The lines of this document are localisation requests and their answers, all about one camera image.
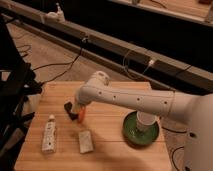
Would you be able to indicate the white ceramic cup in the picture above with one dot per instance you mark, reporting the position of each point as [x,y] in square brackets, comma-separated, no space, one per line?
[144,121]

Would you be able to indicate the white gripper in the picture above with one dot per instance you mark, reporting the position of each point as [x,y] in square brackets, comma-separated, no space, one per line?
[78,108]

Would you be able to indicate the grey metal rail beam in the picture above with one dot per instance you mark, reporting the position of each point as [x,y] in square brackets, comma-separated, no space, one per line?
[142,43]

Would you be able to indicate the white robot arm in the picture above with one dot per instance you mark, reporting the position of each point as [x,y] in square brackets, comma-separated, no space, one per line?
[196,111]

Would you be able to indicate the black eraser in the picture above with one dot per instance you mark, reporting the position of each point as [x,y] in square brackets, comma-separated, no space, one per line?
[68,107]

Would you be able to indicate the orange marker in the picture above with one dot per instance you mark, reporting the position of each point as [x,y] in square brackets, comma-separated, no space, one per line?
[81,115]

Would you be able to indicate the white tube with cap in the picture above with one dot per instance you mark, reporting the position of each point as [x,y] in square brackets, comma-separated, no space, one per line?
[49,136]

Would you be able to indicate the green ceramic saucer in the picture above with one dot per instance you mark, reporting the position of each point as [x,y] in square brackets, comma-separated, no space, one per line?
[134,135]

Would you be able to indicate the black tripod stand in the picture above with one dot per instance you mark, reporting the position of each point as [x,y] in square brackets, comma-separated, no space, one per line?
[17,81]

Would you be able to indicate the white rectangular packet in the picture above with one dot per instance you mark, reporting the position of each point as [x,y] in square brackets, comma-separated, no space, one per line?
[85,142]

